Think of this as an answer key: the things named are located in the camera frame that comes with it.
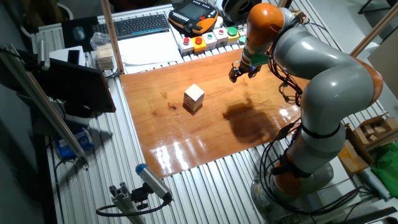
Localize green wrist mount adapter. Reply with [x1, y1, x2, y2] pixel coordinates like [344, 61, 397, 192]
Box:
[241, 46, 270, 67]

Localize cardboard box with wooden blocks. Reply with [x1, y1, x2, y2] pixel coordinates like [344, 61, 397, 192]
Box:
[354, 113, 398, 147]

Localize cardboard box with yellow tape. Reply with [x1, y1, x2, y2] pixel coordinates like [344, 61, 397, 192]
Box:
[337, 123, 374, 175]

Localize white flat box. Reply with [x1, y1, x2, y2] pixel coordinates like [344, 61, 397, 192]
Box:
[49, 45, 86, 68]

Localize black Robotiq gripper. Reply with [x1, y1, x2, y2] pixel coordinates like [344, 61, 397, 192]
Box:
[228, 61, 261, 84]

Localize gold foil packet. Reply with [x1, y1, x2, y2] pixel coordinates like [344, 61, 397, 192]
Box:
[290, 9, 309, 24]

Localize silver camera with blue end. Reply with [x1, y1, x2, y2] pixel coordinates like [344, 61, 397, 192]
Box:
[135, 163, 174, 203]

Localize plastic bag of wooden blocks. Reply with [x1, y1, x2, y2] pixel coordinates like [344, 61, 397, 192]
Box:
[90, 32, 116, 71]

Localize long aluminium frame beam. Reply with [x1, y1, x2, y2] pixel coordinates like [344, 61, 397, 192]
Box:
[0, 43, 90, 170]

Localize white foam board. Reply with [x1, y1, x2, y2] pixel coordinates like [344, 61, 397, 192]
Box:
[317, 155, 361, 215]

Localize white paper sheets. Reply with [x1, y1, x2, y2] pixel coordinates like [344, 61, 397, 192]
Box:
[117, 30, 184, 75]

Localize dark computer mouse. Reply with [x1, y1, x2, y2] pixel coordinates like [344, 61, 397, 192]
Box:
[72, 26, 86, 42]

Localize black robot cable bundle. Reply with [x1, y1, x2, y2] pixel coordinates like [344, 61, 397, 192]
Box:
[257, 18, 371, 218]

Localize black mouse pad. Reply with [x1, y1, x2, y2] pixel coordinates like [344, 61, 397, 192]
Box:
[61, 16, 100, 53]

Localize aluminium profile camera post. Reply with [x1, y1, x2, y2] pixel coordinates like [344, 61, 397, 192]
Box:
[108, 182, 147, 224]

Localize white box big red button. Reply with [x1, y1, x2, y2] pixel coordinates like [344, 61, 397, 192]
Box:
[178, 36, 196, 57]

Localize black computer keyboard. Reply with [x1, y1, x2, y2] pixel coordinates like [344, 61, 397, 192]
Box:
[91, 14, 171, 40]

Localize silver depth camera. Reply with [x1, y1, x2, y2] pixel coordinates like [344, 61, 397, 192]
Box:
[37, 39, 51, 72]

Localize white rolled sheet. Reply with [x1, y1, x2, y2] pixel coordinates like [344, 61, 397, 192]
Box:
[357, 167, 391, 202]

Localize glossy wood grain mat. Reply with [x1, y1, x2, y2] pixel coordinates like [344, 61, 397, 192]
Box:
[119, 48, 312, 179]

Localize green cloth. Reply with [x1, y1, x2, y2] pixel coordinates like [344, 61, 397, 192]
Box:
[371, 146, 398, 199]

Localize yellow emergency stop button box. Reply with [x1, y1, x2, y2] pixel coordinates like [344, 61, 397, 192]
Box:
[191, 36, 208, 54]

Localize blue plastic package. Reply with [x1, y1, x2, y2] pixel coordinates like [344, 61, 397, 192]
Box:
[55, 127, 94, 160]

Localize black flat monitor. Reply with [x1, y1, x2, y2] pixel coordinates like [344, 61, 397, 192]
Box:
[17, 49, 117, 119]

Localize white box small red button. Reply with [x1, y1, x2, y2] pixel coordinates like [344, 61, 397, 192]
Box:
[213, 27, 229, 47]

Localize black filament spool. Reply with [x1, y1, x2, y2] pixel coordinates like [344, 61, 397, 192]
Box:
[222, 0, 259, 22]

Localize black smartphone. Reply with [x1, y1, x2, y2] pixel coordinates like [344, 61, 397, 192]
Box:
[67, 49, 80, 65]

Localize black camera cable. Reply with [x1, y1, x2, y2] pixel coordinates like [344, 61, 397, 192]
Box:
[95, 198, 172, 218]

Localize white box small green button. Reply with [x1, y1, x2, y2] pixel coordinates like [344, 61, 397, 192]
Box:
[201, 31, 218, 50]

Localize black orange teach pendant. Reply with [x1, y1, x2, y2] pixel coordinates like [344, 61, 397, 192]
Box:
[168, 0, 220, 35]

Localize yellow box big green button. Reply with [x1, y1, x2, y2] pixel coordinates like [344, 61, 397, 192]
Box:
[226, 26, 241, 45]

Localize brown cardboard sheet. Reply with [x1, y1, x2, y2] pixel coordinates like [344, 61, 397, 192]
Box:
[368, 37, 398, 100]

